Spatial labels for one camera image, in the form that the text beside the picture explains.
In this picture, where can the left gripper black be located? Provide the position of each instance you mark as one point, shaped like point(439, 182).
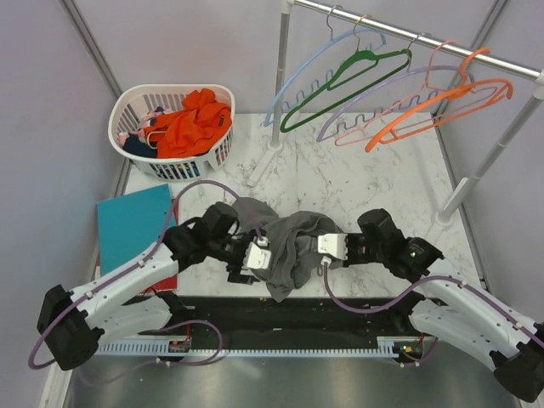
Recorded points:
point(235, 270)

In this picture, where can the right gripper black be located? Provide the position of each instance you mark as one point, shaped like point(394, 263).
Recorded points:
point(350, 260)

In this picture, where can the orange garment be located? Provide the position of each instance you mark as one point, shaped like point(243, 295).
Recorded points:
point(192, 131)

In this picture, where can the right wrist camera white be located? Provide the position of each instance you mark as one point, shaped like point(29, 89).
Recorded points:
point(333, 246)

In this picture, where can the grey shorts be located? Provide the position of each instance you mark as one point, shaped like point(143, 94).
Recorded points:
point(292, 242)

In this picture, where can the lilac hanger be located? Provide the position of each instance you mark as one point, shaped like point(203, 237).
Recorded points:
point(357, 119)

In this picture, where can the red folder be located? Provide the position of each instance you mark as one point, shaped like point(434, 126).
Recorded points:
point(166, 282)

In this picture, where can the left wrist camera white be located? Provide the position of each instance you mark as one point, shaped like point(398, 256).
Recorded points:
point(258, 254)

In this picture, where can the metal clothes rack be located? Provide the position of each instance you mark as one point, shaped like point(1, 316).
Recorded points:
point(443, 217)

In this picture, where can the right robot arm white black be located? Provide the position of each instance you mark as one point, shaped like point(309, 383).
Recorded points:
point(457, 311)

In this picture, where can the navy pink garment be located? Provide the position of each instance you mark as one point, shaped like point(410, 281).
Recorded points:
point(144, 141)

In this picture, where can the teal folder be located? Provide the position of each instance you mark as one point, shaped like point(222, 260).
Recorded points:
point(129, 224)

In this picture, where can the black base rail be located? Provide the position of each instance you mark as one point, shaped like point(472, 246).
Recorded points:
point(295, 323)

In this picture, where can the white cable duct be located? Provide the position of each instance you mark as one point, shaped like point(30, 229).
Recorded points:
point(165, 347)

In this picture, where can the light blue hanger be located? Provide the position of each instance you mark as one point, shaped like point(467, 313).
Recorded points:
point(306, 68)

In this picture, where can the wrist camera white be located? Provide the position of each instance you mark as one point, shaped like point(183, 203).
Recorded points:
point(258, 254)
point(333, 246)

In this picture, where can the pink hanger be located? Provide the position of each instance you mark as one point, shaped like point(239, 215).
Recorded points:
point(390, 125)

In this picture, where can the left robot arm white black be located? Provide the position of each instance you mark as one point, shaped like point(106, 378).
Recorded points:
point(74, 323)

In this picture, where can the white laundry basket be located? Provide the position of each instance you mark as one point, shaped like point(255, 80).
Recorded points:
point(139, 100)

